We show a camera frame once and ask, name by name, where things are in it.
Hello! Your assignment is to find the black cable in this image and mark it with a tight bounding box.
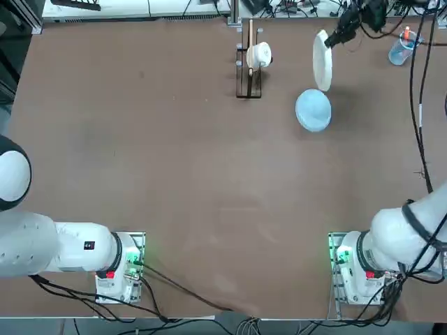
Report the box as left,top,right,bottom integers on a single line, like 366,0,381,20
28,274,168,322
417,13,439,175
409,10,434,193
138,262,234,312

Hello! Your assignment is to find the white plate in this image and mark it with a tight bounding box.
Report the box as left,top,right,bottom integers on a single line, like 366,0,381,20
312,29,334,93

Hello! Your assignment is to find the clear measuring beaker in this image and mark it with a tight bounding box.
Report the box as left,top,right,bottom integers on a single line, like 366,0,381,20
388,33,419,67

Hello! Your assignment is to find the black wire rack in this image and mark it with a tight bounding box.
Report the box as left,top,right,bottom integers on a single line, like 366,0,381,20
235,27,275,100

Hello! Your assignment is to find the white cup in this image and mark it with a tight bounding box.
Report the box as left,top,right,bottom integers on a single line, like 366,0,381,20
245,41,274,71

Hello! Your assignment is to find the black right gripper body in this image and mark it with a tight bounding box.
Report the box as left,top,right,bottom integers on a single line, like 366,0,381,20
359,0,388,32

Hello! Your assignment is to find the blue plate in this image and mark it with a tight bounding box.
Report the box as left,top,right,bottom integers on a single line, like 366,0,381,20
294,88,332,134

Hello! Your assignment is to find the wooden rod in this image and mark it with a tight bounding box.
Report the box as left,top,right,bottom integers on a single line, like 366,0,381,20
247,19,256,77

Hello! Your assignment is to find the aluminium post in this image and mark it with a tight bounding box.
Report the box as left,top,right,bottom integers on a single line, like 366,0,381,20
226,0,242,27

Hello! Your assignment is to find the black power strip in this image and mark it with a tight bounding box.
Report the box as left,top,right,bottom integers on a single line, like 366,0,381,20
50,0,102,12

